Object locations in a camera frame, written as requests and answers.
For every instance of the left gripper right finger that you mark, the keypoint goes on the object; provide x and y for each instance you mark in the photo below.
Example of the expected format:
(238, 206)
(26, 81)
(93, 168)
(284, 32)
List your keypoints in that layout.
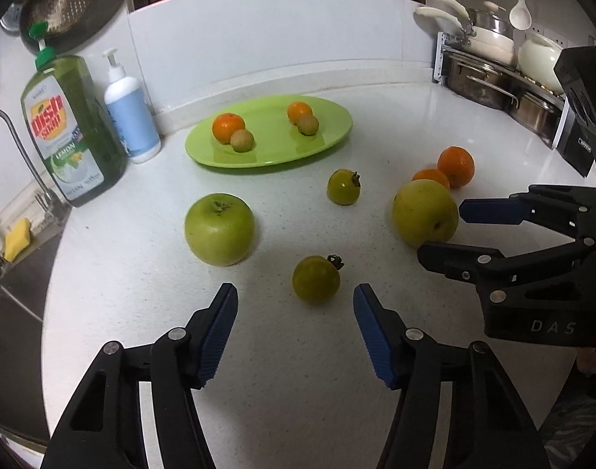
(489, 426)

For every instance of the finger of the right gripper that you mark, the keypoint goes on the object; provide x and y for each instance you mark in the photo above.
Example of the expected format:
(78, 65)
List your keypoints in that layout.
(459, 262)
(510, 211)

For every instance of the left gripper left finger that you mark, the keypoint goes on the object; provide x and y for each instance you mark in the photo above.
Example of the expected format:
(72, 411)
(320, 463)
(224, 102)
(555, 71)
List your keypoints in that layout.
(101, 426)

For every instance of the yellow-green pear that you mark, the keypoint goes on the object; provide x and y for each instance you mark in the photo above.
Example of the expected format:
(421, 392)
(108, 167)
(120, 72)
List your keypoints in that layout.
(424, 211)

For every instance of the small orange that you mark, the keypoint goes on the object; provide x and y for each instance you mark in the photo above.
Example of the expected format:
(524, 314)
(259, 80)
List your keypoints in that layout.
(297, 110)
(432, 174)

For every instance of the green tomato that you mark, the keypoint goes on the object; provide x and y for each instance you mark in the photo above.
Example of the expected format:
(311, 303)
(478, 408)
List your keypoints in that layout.
(316, 279)
(344, 187)

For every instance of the brown longan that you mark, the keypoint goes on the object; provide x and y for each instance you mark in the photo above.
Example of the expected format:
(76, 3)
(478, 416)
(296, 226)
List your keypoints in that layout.
(308, 125)
(242, 141)

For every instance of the green apple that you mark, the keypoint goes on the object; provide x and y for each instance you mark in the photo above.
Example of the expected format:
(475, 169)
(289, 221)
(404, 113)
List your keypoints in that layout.
(220, 229)

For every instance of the large orange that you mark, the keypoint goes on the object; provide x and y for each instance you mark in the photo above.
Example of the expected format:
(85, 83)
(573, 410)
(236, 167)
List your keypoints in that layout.
(225, 125)

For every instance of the steel sink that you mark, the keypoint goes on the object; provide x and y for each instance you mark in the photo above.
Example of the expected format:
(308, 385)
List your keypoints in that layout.
(23, 293)

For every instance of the black knife block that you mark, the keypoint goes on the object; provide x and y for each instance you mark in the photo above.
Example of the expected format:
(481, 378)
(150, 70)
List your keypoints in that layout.
(571, 143)

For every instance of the steel pot lower shelf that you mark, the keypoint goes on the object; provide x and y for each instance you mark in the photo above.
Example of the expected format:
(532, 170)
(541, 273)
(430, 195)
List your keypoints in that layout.
(479, 82)

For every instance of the white ceramic jug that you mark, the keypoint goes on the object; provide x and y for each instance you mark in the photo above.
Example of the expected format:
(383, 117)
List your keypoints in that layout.
(537, 58)

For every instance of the white pot rack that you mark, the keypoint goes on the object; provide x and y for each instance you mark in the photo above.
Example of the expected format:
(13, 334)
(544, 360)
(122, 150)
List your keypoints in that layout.
(539, 109)

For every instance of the white ladle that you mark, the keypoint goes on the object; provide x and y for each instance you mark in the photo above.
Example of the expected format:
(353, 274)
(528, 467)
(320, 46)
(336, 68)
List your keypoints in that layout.
(520, 17)

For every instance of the yellow sponge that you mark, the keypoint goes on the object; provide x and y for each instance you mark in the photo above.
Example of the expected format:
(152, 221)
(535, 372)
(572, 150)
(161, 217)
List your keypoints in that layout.
(18, 239)

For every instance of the green plate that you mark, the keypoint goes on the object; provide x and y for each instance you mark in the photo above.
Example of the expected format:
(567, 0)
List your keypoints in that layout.
(277, 139)

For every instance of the green dish soap bottle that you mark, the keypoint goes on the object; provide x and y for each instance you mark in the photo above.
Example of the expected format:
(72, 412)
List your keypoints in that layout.
(70, 129)

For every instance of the white blue pump bottle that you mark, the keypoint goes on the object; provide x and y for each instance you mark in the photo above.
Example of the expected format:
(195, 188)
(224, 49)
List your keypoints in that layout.
(125, 101)

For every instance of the black frying pan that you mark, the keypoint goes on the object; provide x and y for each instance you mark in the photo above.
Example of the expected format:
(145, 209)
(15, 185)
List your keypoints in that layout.
(78, 5)

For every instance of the white handled saucepan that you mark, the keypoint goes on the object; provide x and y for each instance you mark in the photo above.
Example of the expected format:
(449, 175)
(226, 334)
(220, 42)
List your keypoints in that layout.
(481, 32)

